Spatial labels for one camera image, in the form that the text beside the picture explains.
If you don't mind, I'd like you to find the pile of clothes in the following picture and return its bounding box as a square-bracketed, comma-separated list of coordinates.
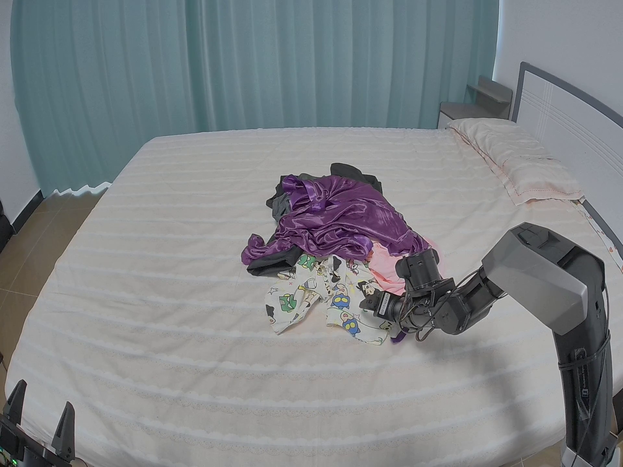
[240, 162, 441, 296]

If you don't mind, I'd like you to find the cream pillow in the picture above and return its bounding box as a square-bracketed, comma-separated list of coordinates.
[445, 117, 585, 206]

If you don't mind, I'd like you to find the white printed pyjama top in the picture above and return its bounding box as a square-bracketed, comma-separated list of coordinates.
[263, 255, 391, 347]

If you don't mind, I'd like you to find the blue-green curtain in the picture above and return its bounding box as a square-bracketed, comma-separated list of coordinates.
[11, 0, 502, 198]

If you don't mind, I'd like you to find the bed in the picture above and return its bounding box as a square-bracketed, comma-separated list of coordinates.
[0, 61, 623, 467]

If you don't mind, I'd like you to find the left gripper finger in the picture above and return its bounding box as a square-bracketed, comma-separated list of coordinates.
[5, 380, 27, 429]
[51, 402, 76, 456]

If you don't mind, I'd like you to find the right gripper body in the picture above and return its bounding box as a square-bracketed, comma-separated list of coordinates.
[359, 291, 415, 332]

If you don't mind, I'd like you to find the grey white bedside table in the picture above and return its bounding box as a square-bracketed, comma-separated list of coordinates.
[439, 76, 514, 130]

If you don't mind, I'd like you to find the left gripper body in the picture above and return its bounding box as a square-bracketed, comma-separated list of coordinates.
[0, 414, 75, 467]

